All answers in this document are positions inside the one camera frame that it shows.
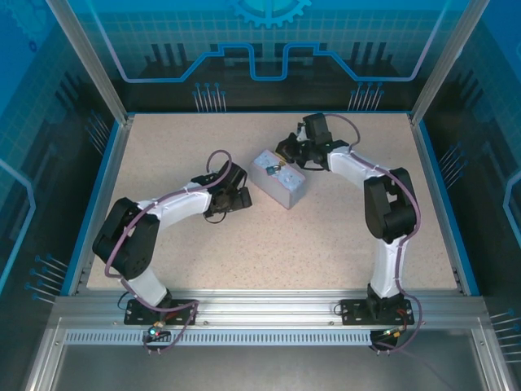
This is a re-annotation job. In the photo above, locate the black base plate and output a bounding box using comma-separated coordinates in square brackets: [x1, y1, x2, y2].
[124, 299, 199, 327]
[339, 299, 416, 327]

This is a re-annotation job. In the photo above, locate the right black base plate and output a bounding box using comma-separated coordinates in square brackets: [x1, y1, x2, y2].
[339, 299, 416, 327]

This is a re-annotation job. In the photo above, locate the aluminium frame post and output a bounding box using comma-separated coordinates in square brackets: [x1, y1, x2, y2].
[409, 0, 492, 125]
[44, 0, 135, 125]

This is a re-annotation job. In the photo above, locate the slotted grey cable duct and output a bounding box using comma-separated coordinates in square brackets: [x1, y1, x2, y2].
[64, 330, 378, 345]

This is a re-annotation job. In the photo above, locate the left connector with green light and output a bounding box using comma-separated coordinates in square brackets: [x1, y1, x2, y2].
[147, 321, 172, 339]

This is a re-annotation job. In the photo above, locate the grey metal shelf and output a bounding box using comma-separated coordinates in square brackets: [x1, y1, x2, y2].
[52, 341, 489, 391]

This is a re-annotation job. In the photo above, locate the right connector with green light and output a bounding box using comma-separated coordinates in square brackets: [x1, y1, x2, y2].
[380, 325, 408, 341]

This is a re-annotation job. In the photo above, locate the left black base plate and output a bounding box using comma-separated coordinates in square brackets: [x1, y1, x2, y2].
[124, 299, 199, 327]

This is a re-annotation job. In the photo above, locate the cartoon bunny tin box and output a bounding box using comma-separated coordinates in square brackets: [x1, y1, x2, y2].
[248, 149, 307, 210]

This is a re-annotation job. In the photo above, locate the aluminium side rail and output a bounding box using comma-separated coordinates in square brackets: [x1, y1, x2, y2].
[409, 116, 467, 297]
[77, 116, 135, 297]

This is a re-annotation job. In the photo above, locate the connector with green light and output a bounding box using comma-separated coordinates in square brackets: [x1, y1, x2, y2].
[147, 321, 172, 339]
[380, 325, 408, 341]

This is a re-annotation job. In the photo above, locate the aluminium mounting rail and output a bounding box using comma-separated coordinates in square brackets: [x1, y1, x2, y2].
[52, 289, 489, 331]

